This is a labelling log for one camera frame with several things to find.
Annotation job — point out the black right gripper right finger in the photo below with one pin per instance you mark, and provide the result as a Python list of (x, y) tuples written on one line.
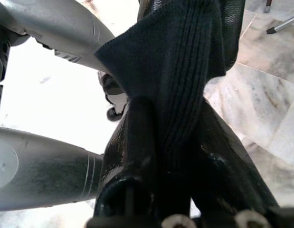
[(227, 171)]

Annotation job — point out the black jacket with ribbed cuffs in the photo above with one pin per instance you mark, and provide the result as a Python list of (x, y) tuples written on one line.
[(165, 59)]

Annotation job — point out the chrome clothes rack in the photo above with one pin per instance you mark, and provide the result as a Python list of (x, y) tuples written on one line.
[(271, 30)]

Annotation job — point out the silver robot right leg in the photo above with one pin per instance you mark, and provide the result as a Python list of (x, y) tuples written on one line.
[(42, 171)]

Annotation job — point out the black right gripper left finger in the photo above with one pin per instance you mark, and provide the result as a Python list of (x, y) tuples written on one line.
[(130, 161)]

